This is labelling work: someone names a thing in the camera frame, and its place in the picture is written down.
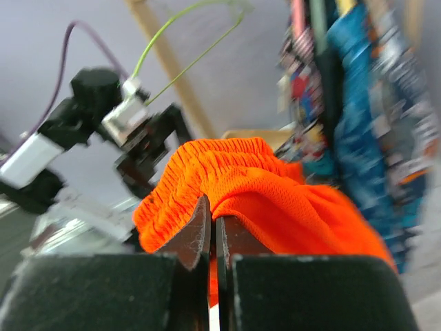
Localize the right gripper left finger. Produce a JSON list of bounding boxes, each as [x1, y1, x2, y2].
[[159, 195, 211, 330]]

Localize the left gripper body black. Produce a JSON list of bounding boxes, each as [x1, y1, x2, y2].
[[115, 103, 192, 199]]

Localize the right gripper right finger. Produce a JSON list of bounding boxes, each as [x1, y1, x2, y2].
[[215, 216, 273, 331]]

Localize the orange mesh shorts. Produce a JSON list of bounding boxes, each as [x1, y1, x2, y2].
[[132, 137, 397, 308]]

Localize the green clothes hanger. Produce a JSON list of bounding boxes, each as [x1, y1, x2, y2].
[[131, 1, 254, 106]]

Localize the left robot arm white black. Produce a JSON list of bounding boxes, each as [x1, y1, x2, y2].
[[1, 68, 192, 215]]

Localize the comic print shorts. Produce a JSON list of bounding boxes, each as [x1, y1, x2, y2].
[[276, 1, 335, 171]]

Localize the blue leaf print shorts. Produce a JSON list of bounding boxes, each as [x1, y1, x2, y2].
[[309, 1, 439, 272]]

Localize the wooden clothes rack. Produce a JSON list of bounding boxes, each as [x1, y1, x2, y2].
[[126, 1, 290, 139]]

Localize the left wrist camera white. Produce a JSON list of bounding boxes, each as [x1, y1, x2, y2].
[[101, 77, 150, 147]]

